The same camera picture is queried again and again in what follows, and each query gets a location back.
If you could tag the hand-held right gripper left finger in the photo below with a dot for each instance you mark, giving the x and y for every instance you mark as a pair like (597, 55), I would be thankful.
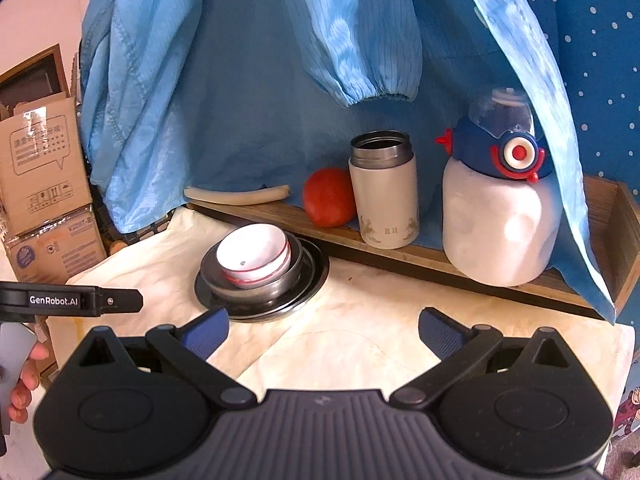
(205, 332)

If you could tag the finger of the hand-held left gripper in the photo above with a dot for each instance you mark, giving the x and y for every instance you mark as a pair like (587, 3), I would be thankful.
(120, 301)

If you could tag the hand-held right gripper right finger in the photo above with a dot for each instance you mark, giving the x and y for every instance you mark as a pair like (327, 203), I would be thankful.
(440, 335)

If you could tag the large labelled steel plate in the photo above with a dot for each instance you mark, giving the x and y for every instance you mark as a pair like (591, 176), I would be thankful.
(323, 272)

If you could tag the person's left hand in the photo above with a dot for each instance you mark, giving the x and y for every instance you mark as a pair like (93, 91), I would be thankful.
(27, 385)

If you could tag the cream tablecloth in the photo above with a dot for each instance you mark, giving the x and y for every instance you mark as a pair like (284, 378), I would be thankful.
(450, 300)

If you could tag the printed cardboard box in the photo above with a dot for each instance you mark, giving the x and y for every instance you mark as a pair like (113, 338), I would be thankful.
(60, 255)

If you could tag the white and blue water bottle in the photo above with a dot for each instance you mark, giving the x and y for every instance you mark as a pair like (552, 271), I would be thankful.
(495, 230)

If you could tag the cream white stick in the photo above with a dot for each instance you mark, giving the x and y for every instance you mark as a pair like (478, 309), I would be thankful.
(235, 195)

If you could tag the white thermos jar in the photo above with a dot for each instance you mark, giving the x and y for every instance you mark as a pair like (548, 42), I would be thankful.
(385, 200)

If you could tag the open cardboard box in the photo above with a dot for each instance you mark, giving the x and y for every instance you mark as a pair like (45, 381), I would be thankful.
(40, 170)

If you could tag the red tomato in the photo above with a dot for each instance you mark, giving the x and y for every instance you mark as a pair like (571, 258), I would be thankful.
(327, 197)

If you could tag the wooden shelf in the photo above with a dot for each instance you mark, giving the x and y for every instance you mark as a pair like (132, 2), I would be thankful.
(600, 240)

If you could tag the light blue coat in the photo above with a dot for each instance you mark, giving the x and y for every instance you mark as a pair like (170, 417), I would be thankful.
(250, 60)

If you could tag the blue polka dot curtain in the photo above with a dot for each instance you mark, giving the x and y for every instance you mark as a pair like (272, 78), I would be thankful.
(600, 60)

